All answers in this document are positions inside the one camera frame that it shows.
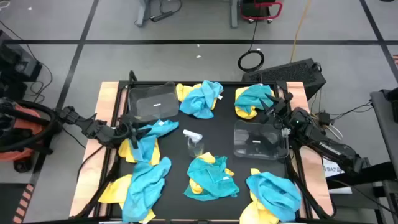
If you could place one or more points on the clear spray bottle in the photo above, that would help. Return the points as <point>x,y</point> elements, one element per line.
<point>195,147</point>

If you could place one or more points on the clear plastic basket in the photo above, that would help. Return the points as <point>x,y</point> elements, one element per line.
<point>255,149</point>
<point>155,98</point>

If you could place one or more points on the grey desk leg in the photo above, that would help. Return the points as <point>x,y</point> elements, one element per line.
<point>234,14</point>
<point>143,12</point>

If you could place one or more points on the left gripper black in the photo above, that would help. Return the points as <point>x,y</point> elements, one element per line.
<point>128,129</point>

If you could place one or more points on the black power adapter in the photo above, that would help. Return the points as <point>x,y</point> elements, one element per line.
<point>325,118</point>

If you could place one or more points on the orange shop vacuum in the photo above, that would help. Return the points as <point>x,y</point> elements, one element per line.
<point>23,124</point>

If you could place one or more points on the teal microfiber towel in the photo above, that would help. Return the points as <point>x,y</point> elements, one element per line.
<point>252,98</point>
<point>211,183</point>

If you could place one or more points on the black power strip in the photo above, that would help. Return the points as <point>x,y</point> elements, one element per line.
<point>161,16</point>

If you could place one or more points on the red framed cart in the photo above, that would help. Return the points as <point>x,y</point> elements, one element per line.
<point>258,9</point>

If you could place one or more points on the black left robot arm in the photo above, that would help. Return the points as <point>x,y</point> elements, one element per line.
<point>93,128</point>

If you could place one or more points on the black metal stand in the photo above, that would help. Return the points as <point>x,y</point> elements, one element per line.
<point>357,179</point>

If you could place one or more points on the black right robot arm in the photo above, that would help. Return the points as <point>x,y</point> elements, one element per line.
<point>329,150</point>

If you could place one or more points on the yellow microfiber towel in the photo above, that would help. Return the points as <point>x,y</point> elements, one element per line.
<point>242,113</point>
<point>126,152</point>
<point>116,189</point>
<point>255,214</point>
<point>206,157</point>
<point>183,91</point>

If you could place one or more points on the blue microfiber towel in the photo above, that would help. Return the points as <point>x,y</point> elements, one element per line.
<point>146,146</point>
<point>199,102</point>
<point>273,194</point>
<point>143,189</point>

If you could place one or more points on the white paper label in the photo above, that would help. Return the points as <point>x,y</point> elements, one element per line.
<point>340,186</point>

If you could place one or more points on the black equipment box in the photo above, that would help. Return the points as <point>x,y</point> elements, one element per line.
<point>18,67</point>

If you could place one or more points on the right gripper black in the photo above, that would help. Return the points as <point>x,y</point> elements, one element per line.
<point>280,110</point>

